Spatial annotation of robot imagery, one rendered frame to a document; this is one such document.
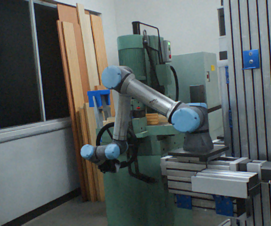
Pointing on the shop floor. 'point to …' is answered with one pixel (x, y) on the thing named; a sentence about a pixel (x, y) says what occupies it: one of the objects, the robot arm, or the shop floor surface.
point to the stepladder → (100, 99)
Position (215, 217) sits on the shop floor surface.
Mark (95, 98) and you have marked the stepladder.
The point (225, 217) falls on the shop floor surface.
